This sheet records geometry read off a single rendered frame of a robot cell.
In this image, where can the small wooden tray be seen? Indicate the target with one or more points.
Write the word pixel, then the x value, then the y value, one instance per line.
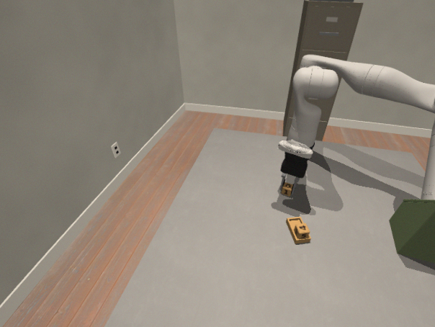
pixel 291 222

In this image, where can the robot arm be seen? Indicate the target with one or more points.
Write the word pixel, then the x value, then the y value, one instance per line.
pixel 367 79

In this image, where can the wooden number cube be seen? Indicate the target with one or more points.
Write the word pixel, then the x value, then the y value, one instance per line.
pixel 301 230
pixel 287 188

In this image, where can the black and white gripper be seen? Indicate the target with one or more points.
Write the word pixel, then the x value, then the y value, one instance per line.
pixel 298 149

